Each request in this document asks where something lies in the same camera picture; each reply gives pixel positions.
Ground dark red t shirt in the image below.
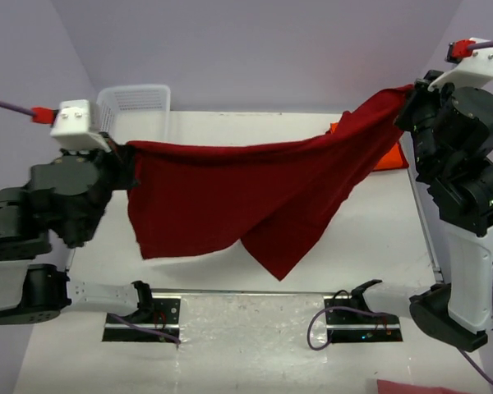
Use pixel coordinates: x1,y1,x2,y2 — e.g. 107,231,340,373
127,85,411,279

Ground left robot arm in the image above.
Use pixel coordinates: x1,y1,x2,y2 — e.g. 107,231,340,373
0,133,154,325

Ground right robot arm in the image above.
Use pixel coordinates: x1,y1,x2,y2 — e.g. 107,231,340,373
350,70,493,352

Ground white plastic basket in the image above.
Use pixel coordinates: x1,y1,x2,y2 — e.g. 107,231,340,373
97,84,171,142

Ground folded orange t shirt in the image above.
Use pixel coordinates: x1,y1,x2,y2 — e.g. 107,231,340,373
325,122,408,172

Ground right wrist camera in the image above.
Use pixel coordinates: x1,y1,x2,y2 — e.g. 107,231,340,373
428,38,493,92

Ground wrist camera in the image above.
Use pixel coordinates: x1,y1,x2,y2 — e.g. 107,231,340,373
428,38,493,92
31,99,111,152

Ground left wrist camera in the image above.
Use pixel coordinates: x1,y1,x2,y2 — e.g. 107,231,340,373
31,99,111,152

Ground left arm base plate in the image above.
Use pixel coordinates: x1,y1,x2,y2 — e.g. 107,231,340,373
102,293,182,345

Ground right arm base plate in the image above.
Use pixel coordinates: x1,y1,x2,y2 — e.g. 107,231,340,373
323,291,403,344

